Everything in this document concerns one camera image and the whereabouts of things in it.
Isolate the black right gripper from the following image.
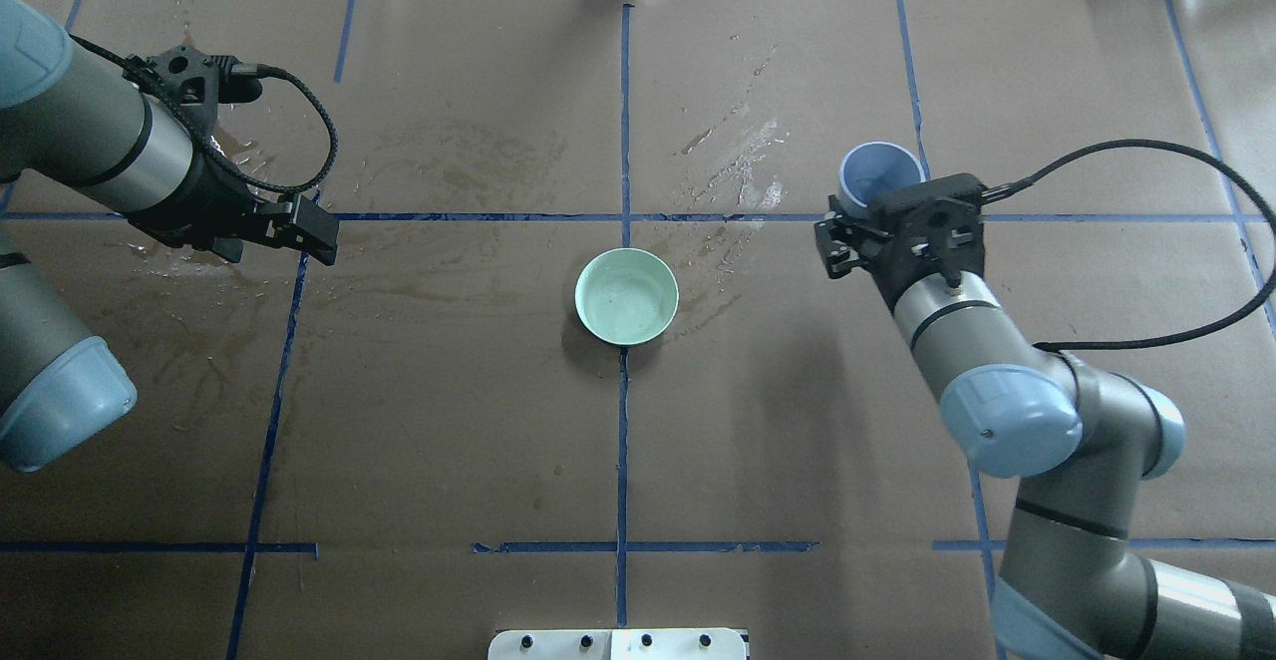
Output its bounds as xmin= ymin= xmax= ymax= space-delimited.
xmin=814 ymin=174 xmax=986 ymax=311

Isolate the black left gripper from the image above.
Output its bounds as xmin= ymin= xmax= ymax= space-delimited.
xmin=131 ymin=157 xmax=339 ymax=266

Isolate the light blue plastic cup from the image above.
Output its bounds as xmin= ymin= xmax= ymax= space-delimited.
xmin=837 ymin=142 xmax=926 ymax=207

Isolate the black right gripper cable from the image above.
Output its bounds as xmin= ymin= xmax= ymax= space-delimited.
xmin=983 ymin=140 xmax=1276 ymax=354

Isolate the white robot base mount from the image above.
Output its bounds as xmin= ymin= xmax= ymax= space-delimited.
xmin=486 ymin=627 xmax=752 ymax=659

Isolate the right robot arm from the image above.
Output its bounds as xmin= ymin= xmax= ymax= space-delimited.
xmin=815 ymin=174 xmax=1273 ymax=659

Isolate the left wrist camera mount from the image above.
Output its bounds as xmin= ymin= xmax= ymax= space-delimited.
xmin=125 ymin=46 xmax=263 ymax=137

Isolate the light green bowl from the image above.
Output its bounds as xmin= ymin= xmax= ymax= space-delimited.
xmin=573 ymin=246 xmax=681 ymax=347

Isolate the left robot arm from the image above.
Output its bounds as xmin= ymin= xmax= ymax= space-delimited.
xmin=1 ymin=0 xmax=339 ymax=474

